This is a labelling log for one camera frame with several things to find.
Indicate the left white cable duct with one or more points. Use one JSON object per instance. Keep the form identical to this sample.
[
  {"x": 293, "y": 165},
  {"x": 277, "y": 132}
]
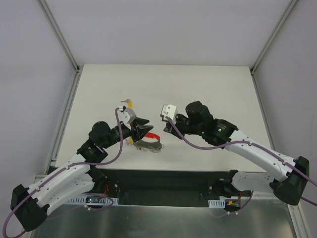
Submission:
[{"x": 92, "y": 200}]

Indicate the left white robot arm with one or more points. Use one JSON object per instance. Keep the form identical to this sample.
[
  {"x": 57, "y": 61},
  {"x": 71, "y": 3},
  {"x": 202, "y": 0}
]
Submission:
[{"x": 31, "y": 205}]

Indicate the aluminium table rail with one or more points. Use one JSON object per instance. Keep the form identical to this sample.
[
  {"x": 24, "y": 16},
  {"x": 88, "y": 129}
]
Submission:
[
  {"x": 272, "y": 146},
  {"x": 53, "y": 153}
]

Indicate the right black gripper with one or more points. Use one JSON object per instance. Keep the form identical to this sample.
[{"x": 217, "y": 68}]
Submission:
[{"x": 173, "y": 125}]

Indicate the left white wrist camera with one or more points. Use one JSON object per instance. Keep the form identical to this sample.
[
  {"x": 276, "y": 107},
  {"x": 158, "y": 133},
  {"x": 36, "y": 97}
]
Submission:
[{"x": 126, "y": 114}]

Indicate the red handled key organizer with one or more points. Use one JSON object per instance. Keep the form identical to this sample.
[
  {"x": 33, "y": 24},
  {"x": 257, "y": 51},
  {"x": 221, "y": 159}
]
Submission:
[{"x": 150, "y": 142}]

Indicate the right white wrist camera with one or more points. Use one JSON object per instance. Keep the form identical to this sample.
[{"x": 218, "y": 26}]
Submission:
[{"x": 168, "y": 112}]

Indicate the aluminium frame post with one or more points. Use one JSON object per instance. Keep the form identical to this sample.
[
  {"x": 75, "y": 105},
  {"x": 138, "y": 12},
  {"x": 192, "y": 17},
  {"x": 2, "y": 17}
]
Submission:
[
  {"x": 274, "y": 34},
  {"x": 58, "y": 34}
]

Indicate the key with solid yellow tag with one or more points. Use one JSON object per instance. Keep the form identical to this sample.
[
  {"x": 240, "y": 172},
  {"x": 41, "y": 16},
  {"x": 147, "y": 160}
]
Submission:
[{"x": 128, "y": 103}]

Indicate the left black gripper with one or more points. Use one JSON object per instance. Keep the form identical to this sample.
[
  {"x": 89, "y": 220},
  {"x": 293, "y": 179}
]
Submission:
[{"x": 134, "y": 129}]

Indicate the left aluminium frame post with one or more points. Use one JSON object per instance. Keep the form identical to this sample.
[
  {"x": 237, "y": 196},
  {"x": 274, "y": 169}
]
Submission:
[{"x": 58, "y": 34}]

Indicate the white cable duct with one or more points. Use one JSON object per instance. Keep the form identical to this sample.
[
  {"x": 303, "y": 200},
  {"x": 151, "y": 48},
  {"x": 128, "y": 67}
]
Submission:
[
  {"x": 217, "y": 204},
  {"x": 92, "y": 200}
]

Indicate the front aluminium extrusion rail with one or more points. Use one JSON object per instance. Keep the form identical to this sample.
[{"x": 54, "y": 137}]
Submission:
[{"x": 39, "y": 177}]

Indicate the right aluminium frame post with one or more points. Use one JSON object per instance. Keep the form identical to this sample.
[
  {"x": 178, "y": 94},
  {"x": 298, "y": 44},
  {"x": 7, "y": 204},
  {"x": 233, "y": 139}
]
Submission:
[{"x": 274, "y": 34}]

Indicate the left aluminium table rail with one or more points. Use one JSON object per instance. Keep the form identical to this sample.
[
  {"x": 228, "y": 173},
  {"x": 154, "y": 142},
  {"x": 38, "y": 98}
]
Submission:
[{"x": 53, "y": 153}]

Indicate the right white cable duct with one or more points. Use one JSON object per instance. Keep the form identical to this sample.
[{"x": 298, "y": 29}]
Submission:
[{"x": 217, "y": 204}]

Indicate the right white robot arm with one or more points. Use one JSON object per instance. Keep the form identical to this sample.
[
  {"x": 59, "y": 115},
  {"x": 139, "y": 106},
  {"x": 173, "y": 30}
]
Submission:
[{"x": 285, "y": 177}]

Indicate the right aluminium table rail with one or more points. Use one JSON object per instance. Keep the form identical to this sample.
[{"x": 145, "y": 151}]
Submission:
[{"x": 272, "y": 146}]

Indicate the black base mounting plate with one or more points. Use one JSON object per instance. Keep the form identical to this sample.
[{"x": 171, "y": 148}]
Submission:
[{"x": 166, "y": 188}]

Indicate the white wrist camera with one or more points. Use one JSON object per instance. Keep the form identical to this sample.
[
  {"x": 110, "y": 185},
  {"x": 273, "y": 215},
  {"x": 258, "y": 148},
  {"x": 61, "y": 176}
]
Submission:
[
  {"x": 126, "y": 114},
  {"x": 168, "y": 112}
]

